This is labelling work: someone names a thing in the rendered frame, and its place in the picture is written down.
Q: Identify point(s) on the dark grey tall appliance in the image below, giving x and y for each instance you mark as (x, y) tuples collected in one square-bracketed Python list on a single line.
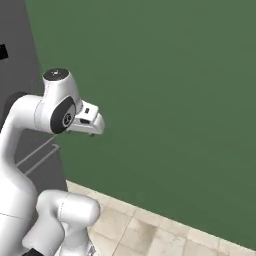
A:
[(20, 40)]

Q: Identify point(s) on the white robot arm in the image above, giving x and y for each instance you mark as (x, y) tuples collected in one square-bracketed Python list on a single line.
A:
[(20, 196)]

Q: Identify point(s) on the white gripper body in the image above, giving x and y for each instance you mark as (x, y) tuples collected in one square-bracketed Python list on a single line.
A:
[(97, 126)]

